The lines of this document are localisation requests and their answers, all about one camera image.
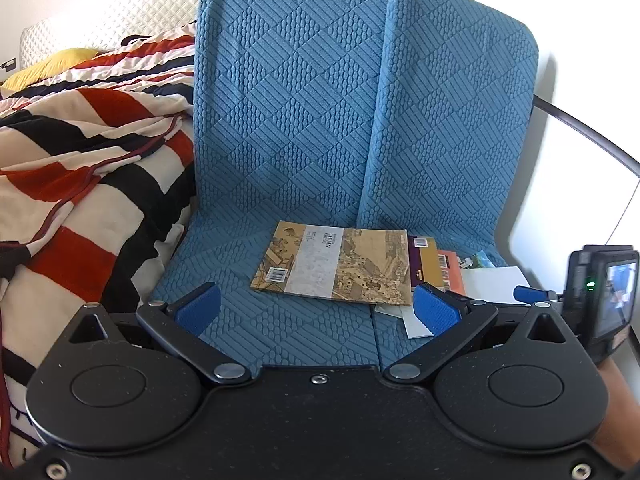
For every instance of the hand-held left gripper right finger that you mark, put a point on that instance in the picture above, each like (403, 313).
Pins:
(435, 310)

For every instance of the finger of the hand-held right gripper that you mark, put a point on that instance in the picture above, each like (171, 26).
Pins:
(530, 294)

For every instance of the person's right forearm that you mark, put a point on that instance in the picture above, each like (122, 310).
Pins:
(622, 410)

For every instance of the white book with orange corner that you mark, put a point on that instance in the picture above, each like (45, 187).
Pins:
(450, 270)

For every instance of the wall socket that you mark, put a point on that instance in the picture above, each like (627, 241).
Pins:
(7, 64)

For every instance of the black curved frame bar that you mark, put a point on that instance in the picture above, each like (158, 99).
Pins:
(590, 132)

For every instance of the white paper sheet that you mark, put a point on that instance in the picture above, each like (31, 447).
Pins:
(415, 322)

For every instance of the photo cover booklet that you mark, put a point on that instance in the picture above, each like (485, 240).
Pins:
(477, 260)

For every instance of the yellow pillow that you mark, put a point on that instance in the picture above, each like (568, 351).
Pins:
(55, 62)

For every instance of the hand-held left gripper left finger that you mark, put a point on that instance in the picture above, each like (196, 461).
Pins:
(197, 307)

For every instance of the striped red black cream blanket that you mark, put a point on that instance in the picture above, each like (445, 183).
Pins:
(75, 170)

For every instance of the purple and ochre book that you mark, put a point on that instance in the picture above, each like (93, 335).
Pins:
(425, 260)

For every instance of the white quilted headboard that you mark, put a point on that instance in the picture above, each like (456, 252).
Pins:
(125, 15)

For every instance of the book with old painting cover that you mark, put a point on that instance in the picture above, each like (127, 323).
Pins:
(335, 265)

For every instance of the plain white book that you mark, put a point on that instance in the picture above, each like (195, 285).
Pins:
(492, 282)

